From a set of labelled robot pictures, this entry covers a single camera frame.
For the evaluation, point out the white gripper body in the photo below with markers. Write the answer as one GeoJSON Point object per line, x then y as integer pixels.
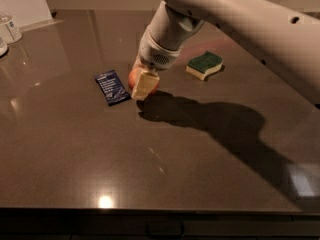
{"type": "Point", "coordinates": [154, 56]}

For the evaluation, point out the green and yellow sponge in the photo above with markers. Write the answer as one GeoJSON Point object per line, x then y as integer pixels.
{"type": "Point", "coordinates": [204, 65]}

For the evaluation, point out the red apple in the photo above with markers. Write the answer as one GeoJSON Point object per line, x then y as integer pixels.
{"type": "Point", "coordinates": [136, 79]}

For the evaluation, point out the white container at left edge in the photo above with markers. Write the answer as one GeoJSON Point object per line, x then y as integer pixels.
{"type": "Point", "coordinates": [3, 47]}

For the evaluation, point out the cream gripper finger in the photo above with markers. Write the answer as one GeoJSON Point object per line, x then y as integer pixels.
{"type": "Point", "coordinates": [137, 65]}
{"type": "Point", "coordinates": [144, 84]}

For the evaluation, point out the black drawer handle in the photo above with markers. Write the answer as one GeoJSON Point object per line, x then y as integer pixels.
{"type": "Point", "coordinates": [165, 230]}

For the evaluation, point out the blue rxbar blueberry wrapper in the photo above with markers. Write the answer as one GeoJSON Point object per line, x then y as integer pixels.
{"type": "Point", "coordinates": [112, 88]}

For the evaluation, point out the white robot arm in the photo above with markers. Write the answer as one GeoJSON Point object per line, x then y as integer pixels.
{"type": "Point", "coordinates": [287, 41]}

